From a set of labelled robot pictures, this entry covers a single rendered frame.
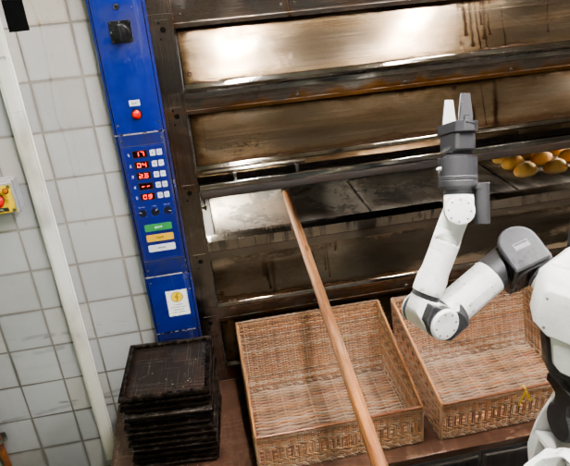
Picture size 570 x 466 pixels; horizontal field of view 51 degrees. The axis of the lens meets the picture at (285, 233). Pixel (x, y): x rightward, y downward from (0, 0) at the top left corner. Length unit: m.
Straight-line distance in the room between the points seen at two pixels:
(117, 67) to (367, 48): 0.77
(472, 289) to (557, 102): 1.02
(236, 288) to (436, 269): 0.95
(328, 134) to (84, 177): 0.80
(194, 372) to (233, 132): 0.78
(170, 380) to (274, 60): 1.06
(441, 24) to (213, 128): 0.80
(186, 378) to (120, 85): 0.93
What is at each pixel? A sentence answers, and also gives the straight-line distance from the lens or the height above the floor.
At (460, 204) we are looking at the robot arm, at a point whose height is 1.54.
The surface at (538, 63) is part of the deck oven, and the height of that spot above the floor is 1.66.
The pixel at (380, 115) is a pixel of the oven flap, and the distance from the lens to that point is 2.05.
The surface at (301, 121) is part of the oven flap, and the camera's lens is 1.98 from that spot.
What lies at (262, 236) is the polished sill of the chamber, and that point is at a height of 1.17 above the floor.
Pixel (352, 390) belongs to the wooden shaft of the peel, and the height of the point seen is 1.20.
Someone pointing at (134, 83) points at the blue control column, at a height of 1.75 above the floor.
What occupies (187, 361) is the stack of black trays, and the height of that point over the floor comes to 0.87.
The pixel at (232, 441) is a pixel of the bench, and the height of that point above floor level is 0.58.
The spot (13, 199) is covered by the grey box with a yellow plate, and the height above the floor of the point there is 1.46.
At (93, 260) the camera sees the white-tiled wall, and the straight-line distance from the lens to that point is 2.12.
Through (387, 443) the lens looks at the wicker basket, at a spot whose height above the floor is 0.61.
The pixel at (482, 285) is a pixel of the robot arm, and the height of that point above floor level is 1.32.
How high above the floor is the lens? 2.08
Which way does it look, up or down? 26 degrees down
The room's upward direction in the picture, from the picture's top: 5 degrees counter-clockwise
